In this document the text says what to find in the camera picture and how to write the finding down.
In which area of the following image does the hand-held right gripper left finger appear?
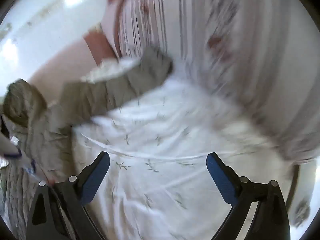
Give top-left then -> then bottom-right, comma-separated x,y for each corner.
26,151 -> 110,240

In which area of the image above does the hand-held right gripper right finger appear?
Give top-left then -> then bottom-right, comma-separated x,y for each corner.
206,152 -> 292,240

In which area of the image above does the olive quilted jacket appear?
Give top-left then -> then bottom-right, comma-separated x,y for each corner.
0,46 -> 174,240

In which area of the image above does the white leaf-print blanket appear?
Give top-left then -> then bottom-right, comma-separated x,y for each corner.
71,76 -> 302,240

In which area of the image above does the pink and red blanket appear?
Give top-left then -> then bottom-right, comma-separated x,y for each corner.
26,34 -> 120,105

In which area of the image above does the striped floral pillow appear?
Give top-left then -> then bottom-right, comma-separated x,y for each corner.
116,0 -> 320,167

